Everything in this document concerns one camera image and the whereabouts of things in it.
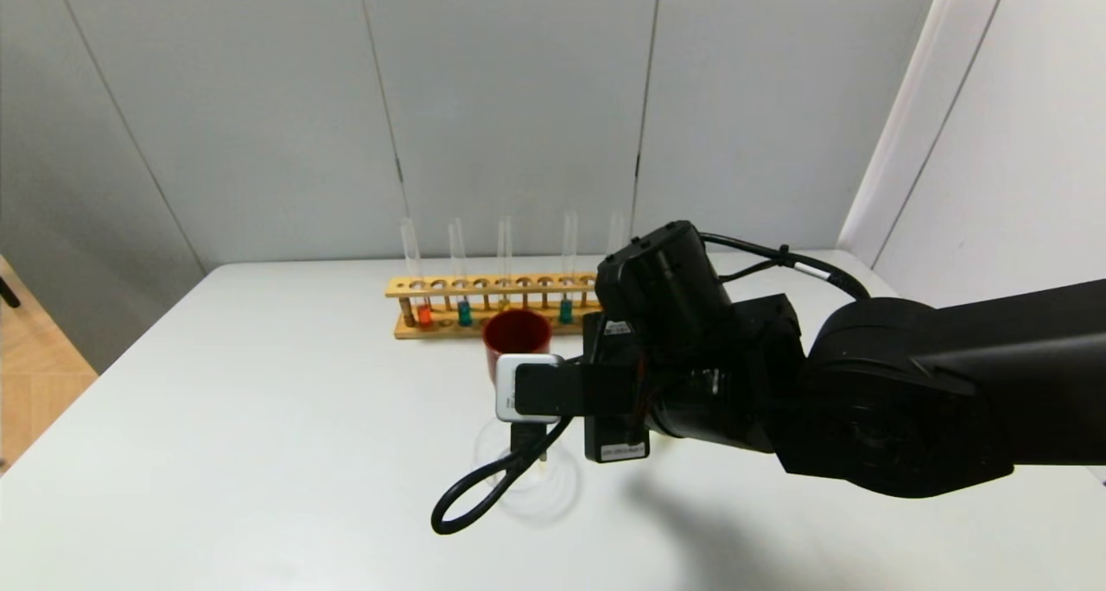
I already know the test tube with blue liquid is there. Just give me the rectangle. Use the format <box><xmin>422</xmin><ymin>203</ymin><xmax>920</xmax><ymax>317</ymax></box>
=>
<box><xmin>560</xmin><ymin>213</ymin><xmax>578</xmax><ymax>325</ymax></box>
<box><xmin>448</xmin><ymin>218</ymin><xmax>474</xmax><ymax>327</ymax></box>

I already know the test tube with yellow liquid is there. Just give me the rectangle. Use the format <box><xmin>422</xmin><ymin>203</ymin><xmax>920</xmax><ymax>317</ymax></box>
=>
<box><xmin>497</xmin><ymin>216</ymin><xmax>513</xmax><ymax>312</ymax></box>

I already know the wooden test tube rack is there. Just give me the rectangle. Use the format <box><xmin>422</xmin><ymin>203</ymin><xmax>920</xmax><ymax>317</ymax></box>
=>
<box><xmin>385</xmin><ymin>273</ymin><xmax>606</xmax><ymax>341</ymax></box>

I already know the test tube with orange liquid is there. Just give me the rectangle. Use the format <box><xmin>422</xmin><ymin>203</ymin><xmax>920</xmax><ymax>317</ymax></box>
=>
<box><xmin>399</xmin><ymin>219</ymin><xmax>434</xmax><ymax>328</ymax></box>

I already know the red plastic cup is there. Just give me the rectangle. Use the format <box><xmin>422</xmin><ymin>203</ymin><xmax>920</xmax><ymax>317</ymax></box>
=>
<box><xmin>481</xmin><ymin>308</ymin><xmax>554</xmax><ymax>386</ymax></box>

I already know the clear glass bowl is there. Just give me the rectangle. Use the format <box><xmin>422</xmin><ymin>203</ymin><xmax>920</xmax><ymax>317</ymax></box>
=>
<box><xmin>471</xmin><ymin>418</ymin><xmax>571</xmax><ymax>501</ymax></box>

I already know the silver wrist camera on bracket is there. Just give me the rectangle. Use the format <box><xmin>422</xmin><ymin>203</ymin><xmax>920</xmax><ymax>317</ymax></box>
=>
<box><xmin>495</xmin><ymin>353</ymin><xmax>645</xmax><ymax>425</ymax></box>

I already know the black camera cable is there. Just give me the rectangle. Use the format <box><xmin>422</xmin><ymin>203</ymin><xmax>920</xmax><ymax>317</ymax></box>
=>
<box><xmin>430</xmin><ymin>232</ymin><xmax>872</xmax><ymax>537</ymax></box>

